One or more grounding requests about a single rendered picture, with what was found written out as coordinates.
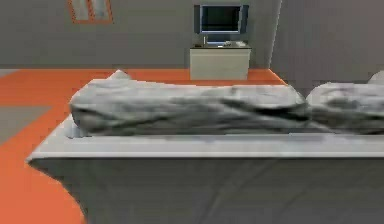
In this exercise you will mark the grey marbled pillow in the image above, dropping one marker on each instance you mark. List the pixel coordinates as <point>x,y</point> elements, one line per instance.
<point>186,108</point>
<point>350,106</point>

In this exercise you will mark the white cabinet with dark top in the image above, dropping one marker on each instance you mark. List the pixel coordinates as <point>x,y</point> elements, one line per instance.
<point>220,63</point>

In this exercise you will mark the grey bed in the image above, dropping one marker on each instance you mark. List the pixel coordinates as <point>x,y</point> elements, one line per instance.
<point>213,186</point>

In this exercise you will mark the small grey object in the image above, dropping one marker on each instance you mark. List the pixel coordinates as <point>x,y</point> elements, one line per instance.
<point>237,43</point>

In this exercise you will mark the black television set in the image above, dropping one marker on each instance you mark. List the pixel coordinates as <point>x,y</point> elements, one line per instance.
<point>220,20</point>

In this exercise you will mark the orange framed window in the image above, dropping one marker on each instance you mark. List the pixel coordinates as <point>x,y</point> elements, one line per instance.
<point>90,10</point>

